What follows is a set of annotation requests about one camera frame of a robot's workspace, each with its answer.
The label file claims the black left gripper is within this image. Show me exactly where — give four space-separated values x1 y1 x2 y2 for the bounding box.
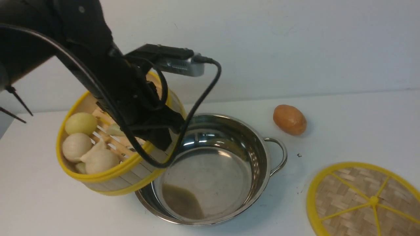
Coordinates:
68 42 184 150

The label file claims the yellow-rimmed bamboo steamer basket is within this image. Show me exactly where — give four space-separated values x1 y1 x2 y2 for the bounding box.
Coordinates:
56 91 165 196

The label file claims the yellow woven bamboo steamer lid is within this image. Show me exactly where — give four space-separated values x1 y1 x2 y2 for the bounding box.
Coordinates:
306 162 420 236

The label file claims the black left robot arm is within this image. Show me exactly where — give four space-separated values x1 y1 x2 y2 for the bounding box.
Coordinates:
1 0 194 150

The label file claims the stainless steel pot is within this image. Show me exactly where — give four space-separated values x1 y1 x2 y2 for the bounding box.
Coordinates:
135 113 288 226

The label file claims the green dumpling at top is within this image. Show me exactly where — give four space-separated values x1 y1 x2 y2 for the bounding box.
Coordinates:
105 123 125 136

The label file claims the green round bun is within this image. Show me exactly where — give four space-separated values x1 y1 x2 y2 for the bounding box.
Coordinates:
64 112 97 135

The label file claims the white dumpling near buns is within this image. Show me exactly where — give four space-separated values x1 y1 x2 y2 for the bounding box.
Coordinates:
80 139 107 163

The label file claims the white round bun front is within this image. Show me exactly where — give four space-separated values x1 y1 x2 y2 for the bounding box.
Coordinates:
83 149 120 174

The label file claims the white round bun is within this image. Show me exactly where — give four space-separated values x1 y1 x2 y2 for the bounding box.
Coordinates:
62 133 93 163
83 149 120 174

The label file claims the small green dumpling at rim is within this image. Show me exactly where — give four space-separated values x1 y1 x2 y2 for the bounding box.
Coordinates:
74 162 87 174

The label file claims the brown potato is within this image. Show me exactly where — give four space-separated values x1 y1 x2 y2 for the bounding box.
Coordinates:
273 105 307 136

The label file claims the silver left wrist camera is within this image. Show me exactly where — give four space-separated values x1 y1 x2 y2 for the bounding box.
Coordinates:
124 44 205 77

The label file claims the black left camera cable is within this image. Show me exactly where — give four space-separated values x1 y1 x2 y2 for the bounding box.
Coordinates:
0 23 222 169

